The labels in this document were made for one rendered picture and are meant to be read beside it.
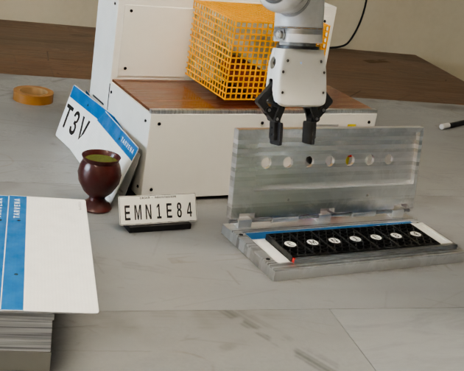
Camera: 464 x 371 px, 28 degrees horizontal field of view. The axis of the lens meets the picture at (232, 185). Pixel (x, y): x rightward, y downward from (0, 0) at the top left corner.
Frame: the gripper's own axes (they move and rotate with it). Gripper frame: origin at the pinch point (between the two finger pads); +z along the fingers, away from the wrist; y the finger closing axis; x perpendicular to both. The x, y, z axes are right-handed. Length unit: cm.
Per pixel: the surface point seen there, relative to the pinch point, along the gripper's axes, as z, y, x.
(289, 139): 2.8, 8.2, 14.1
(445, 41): -16, 177, 165
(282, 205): 15.8, 7.5, 14.2
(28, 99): 2, -19, 98
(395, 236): 21.0, 27.4, 3.8
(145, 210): 16.8, -18.2, 21.6
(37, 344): 25, -51, -20
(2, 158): 12, -35, 61
